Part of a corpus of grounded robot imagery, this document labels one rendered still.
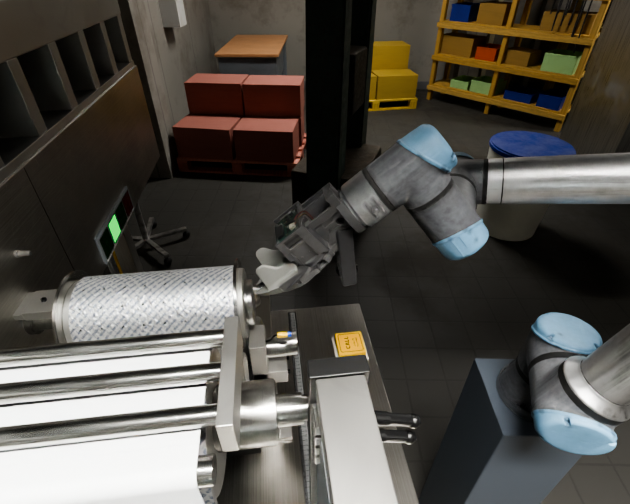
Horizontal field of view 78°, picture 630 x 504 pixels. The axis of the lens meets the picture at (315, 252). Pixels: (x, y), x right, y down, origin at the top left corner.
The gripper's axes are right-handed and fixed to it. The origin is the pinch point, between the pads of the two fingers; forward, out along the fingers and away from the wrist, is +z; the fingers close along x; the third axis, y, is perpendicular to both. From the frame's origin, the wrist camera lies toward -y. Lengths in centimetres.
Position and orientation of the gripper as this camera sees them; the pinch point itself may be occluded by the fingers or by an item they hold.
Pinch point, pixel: (266, 288)
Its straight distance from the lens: 65.5
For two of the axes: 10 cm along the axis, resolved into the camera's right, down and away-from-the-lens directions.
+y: -6.4, -5.6, -5.3
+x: 1.2, 6.0, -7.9
